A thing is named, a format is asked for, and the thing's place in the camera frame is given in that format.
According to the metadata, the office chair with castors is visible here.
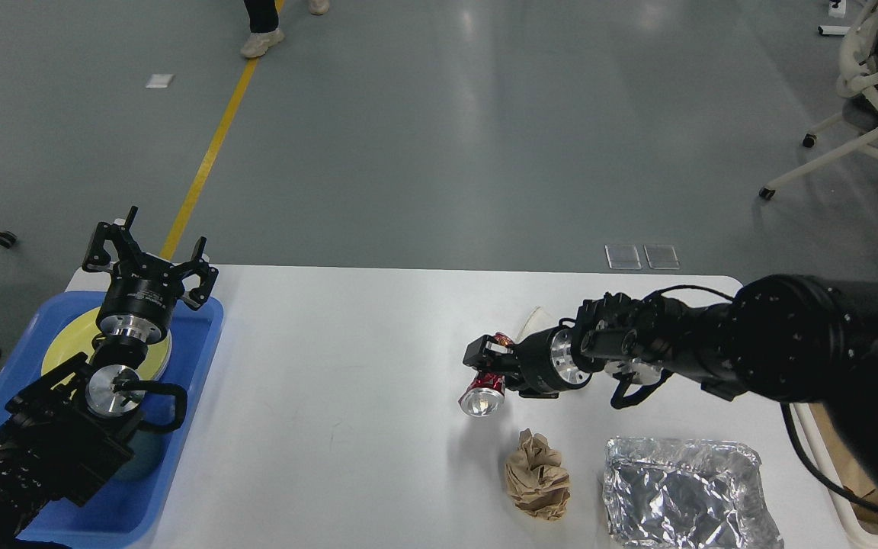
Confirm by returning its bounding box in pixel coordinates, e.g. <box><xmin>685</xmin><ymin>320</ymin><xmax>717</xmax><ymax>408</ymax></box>
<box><xmin>758</xmin><ymin>0</ymin><xmax>878</xmax><ymax>262</ymax></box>

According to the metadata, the crumpled brown paper ball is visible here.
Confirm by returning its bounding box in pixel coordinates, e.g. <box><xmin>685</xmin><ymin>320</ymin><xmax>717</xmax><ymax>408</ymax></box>
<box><xmin>503</xmin><ymin>429</ymin><xmax>572</xmax><ymax>522</ymax></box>

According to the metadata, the blue plastic tray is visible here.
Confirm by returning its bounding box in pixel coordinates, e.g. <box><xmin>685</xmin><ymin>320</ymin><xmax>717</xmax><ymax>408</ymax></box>
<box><xmin>0</xmin><ymin>291</ymin><xmax>224</xmax><ymax>548</ymax></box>

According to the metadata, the brown paper bag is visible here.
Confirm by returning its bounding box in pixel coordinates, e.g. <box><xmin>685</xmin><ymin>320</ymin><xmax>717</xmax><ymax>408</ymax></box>
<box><xmin>809</xmin><ymin>404</ymin><xmax>878</xmax><ymax>534</ymax></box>

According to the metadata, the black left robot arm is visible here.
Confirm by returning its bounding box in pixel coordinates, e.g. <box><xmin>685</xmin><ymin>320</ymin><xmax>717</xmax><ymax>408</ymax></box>
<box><xmin>0</xmin><ymin>207</ymin><xmax>219</xmax><ymax>548</ymax></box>

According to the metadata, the silver foil bag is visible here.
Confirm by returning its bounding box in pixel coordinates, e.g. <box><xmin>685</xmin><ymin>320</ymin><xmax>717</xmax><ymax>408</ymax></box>
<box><xmin>599</xmin><ymin>437</ymin><xmax>785</xmax><ymax>548</ymax></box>

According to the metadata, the person in black with beige shoes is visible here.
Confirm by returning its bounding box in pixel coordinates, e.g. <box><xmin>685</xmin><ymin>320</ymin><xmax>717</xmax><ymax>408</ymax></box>
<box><xmin>240</xmin><ymin>0</ymin><xmax>331</xmax><ymax>59</ymax></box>

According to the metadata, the red foil wrapper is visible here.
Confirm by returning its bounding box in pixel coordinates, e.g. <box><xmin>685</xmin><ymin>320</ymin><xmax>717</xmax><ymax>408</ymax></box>
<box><xmin>457</xmin><ymin>332</ymin><xmax>510</xmax><ymax>418</ymax></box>

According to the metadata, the clear floor plate right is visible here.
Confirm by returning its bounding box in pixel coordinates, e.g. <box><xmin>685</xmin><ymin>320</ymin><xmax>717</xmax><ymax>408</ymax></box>
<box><xmin>643</xmin><ymin>244</ymin><xmax>681</xmax><ymax>271</ymax></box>

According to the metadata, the pale green plate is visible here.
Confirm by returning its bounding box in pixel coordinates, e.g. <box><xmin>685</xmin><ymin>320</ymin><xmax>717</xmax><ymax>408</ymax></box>
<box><xmin>153</xmin><ymin>332</ymin><xmax>173</xmax><ymax>381</ymax></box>

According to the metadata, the yellow plastic plate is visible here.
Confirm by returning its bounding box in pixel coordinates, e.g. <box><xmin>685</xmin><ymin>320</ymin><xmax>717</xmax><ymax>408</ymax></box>
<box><xmin>40</xmin><ymin>307</ymin><xmax>163</xmax><ymax>381</ymax></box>

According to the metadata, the clear floor plate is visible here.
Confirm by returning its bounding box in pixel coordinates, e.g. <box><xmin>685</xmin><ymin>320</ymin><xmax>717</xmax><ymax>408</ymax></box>
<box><xmin>643</xmin><ymin>244</ymin><xmax>681</xmax><ymax>271</ymax></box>
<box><xmin>605</xmin><ymin>244</ymin><xmax>643</xmax><ymax>271</ymax></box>

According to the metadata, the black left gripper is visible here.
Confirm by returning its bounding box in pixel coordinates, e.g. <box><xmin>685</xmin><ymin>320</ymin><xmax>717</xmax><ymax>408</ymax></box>
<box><xmin>82</xmin><ymin>205</ymin><xmax>219</xmax><ymax>345</ymax></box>

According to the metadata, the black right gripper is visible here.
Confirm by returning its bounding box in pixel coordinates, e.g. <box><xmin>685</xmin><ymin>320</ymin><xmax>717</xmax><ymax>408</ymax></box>
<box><xmin>461</xmin><ymin>326</ymin><xmax>592</xmax><ymax>400</ymax></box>

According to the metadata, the white plastic bin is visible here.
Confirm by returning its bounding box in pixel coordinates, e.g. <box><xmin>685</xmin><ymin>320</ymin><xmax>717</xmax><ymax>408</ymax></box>
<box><xmin>790</xmin><ymin>403</ymin><xmax>878</xmax><ymax>548</ymax></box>

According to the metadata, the crushed white paper cup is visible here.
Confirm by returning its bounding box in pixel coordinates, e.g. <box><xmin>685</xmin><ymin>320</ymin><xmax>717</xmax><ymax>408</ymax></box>
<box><xmin>514</xmin><ymin>307</ymin><xmax>559</xmax><ymax>343</ymax></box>

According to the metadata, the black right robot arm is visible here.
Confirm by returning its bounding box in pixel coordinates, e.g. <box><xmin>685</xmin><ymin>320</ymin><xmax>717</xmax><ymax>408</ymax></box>
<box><xmin>463</xmin><ymin>274</ymin><xmax>878</xmax><ymax>487</ymax></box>

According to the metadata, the clear floor plate left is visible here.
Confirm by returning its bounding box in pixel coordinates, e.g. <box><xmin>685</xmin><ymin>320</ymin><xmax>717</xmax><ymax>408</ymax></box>
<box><xmin>605</xmin><ymin>244</ymin><xmax>643</xmax><ymax>271</ymax></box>

